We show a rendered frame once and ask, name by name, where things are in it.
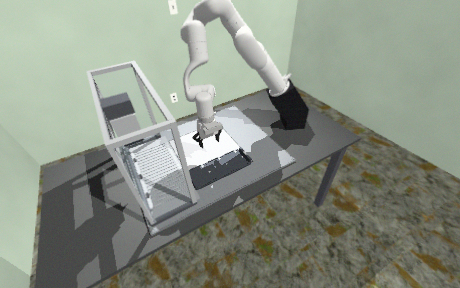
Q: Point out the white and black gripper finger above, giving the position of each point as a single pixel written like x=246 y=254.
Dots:
x=198 y=139
x=217 y=135

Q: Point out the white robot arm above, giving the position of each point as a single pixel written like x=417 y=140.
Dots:
x=251 y=51

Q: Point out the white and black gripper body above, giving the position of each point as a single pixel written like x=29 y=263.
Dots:
x=200 y=127

